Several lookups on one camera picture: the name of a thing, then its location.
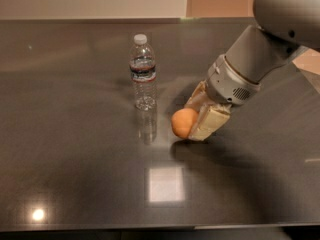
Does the orange fruit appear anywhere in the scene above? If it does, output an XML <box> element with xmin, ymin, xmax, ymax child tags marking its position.
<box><xmin>171</xmin><ymin>108</ymin><xmax>198</xmax><ymax>139</ymax></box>

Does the clear plastic water bottle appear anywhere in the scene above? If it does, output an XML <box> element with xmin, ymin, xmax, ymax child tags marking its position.
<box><xmin>129</xmin><ymin>34</ymin><xmax>157</xmax><ymax>111</ymax></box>

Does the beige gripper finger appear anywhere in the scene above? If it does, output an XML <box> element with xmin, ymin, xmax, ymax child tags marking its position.
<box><xmin>188</xmin><ymin>104</ymin><xmax>231</xmax><ymax>141</ymax></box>
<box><xmin>184</xmin><ymin>81</ymin><xmax>215</xmax><ymax>110</ymax></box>

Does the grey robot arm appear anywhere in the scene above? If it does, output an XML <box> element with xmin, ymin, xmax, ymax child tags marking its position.
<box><xmin>185</xmin><ymin>0</ymin><xmax>320</xmax><ymax>141</ymax></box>

